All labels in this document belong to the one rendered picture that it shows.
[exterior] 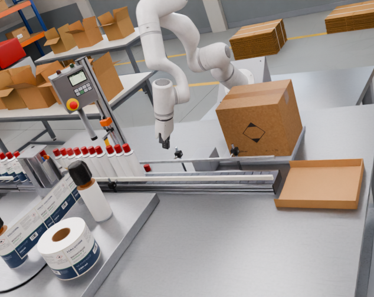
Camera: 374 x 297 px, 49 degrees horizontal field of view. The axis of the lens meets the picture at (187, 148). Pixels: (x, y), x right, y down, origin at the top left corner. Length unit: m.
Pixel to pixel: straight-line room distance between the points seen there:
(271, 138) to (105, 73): 2.18
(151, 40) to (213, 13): 6.11
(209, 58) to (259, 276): 1.11
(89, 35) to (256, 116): 5.02
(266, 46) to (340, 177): 4.22
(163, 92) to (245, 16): 6.06
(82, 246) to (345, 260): 0.94
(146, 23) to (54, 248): 0.95
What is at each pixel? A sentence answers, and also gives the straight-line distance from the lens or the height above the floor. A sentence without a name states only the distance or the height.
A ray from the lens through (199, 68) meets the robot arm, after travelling 2.13.
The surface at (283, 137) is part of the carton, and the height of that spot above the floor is 0.95.
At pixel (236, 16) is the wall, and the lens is 7.72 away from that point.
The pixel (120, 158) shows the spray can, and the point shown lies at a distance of 2.02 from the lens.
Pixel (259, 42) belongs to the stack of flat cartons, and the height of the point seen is 0.19.
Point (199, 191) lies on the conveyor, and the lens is 1.87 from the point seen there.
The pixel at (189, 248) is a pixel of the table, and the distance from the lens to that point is 1.62.
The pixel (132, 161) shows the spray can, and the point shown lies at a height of 1.00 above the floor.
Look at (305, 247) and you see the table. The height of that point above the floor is 0.83.
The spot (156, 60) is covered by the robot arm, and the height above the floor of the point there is 1.45.
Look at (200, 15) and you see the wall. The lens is 8.07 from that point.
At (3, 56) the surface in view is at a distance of 7.39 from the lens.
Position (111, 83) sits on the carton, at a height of 0.90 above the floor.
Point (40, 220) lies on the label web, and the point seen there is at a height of 0.99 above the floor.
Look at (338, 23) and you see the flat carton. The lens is 5.95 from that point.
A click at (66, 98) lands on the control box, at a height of 1.36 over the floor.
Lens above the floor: 1.87
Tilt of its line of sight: 27 degrees down
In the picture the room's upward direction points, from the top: 22 degrees counter-clockwise
